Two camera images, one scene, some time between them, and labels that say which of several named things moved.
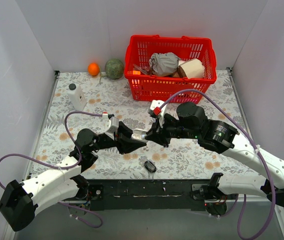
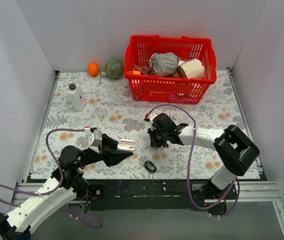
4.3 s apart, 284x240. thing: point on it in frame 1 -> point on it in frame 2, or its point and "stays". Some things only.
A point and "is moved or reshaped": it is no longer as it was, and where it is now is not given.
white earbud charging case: [139, 134] is moved or reshaped
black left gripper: [118, 139] -> [106, 149]
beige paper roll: [190, 68] stays
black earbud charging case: [149, 166] stays
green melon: [114, 69] stays
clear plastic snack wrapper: [145, 70] stays
